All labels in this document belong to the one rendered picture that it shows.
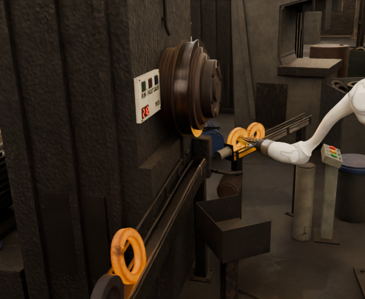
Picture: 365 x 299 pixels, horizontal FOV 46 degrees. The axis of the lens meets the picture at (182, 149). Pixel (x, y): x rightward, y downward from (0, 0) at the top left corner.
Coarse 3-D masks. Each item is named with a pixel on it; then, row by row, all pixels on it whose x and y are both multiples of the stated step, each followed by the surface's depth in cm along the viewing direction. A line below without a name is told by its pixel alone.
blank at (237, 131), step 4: (236, 128) 255; (240, 128) 254; (232, 132) 253; (236, 132) 252; (240, 132) 255; (244, 132) 257; (228, 136) 253; (232, 136) 251; (236, 136) 253; (244, 136) 258; (228, 140) 253; (232, 140) 252; (232, 144) 253; (240, 144) 259; (236, 148) 256; (244, 148) 261
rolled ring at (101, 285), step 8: (104, 280) 121; (112, 280) 123; (120, 280) 129; (96, 288) 118; (104, 288) 118; (112, 288) 128; (120, 288) 129; (96, 296) 117; (104, 296) 118; (112, 296) 130; (120, 296) 129
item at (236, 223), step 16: (208, 208) 181; (224, 208) 184; (208, 224) 167; (224, 224) 183; (240, 224) 183; (256, 224) 159; (208, 240) 170; (224, 240) 156; (240, 240) 159; (256, 240) 161; (224, 256) 158; (240, 256) 161; (224, 272) 178; (224, 288) 181
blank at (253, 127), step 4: (252, 124) 263; (256, 124) 263; (260, 124) 266; (248, 128) 262; (252, 128) 262; (256, 128) 264; (260, 128) 267; (248, 132) 261; (252, 132) 263; (260, 132) 268; (264, 132) 270; (252, 136) 263; (256, 136) 270; (260, 136) 268
